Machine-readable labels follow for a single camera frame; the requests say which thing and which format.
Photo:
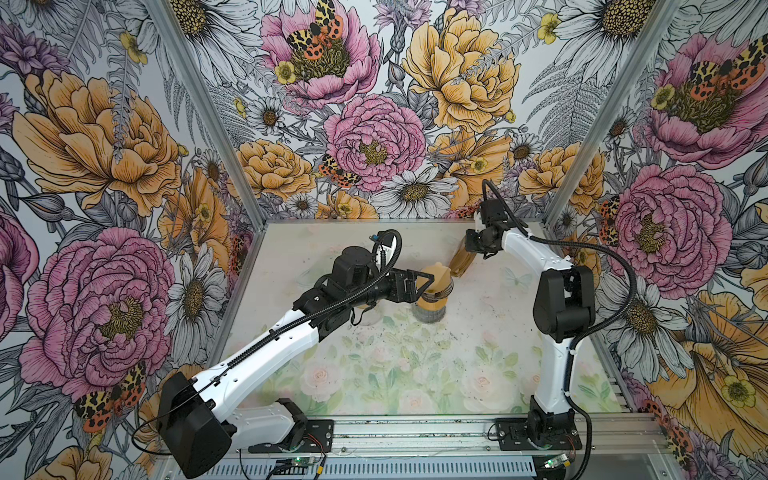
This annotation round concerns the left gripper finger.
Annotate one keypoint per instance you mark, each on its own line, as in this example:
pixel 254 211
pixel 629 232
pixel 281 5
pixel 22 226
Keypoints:
pixel 410 296
pixel 421 279

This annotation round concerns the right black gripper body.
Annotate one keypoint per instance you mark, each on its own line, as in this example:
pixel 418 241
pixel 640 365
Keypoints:
pixel 478 242

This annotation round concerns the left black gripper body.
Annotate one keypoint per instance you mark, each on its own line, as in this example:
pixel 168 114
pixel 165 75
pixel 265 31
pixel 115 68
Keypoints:
pixel 394 285

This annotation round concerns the single brown coffee filter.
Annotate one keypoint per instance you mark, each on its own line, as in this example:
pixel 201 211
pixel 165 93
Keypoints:
pixel 442 276

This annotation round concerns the brown coffee filter stack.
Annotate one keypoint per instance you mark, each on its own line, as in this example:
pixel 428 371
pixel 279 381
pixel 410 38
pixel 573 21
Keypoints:
pixel 461 261

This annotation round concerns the grey glass dripper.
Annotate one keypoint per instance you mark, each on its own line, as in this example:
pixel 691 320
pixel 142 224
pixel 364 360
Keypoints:
pixel 445 291

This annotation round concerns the clear glass flask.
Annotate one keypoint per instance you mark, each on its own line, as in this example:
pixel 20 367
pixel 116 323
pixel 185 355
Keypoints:
pixel 371 316

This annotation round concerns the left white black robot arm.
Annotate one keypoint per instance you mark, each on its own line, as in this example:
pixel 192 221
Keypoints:
pixel 197 418

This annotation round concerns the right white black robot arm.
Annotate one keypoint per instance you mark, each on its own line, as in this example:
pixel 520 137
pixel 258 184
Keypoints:
pixel 563 308

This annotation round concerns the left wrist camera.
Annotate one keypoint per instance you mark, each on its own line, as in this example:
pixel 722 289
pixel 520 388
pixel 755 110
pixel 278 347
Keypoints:
pixel 384 246

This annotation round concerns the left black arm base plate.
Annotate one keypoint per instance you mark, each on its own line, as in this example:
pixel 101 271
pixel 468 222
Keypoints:
pixel 314 436

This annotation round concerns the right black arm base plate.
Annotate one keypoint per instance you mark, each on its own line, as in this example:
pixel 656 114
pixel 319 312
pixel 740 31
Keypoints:
pixel 515 434

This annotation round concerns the white vented cable duct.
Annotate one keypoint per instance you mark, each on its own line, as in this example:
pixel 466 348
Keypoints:
pixel 489 467

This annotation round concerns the aluminium rail frame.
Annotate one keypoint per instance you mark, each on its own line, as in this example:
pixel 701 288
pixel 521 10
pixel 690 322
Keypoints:
pixel 412 436

